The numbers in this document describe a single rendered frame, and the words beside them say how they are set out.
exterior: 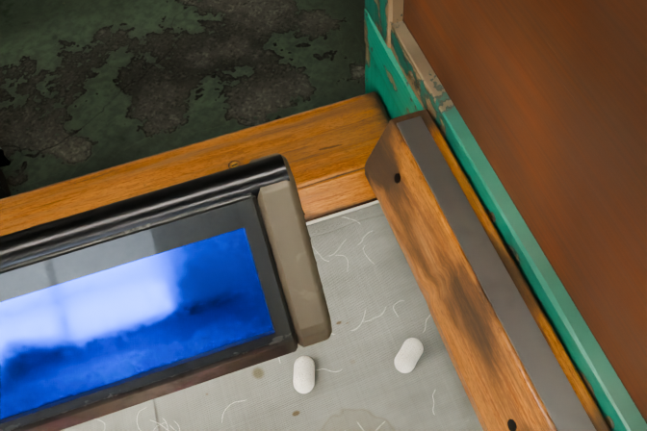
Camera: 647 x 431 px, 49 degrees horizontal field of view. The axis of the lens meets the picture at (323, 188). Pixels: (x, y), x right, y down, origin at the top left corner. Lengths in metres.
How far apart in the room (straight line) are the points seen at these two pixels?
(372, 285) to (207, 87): 1.28
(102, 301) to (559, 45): 0.28
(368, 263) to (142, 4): 1.60
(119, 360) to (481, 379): 0.31
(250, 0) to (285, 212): 1.84
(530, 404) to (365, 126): 0.34
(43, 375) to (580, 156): 0.30
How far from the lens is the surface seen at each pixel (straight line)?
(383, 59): 0.70
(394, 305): 0.63
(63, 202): 0.72
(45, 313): 0.27
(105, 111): 1.88
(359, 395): 0.60
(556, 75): 0.43
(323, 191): 0.68
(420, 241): 0.56
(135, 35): 2.06
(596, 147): 0.41
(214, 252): 0.26
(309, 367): 0.59
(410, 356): 0.60
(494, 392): 0.52
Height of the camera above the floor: 1.31
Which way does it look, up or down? 54 degrees down
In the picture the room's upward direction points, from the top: 6 degrees counter-clockwise
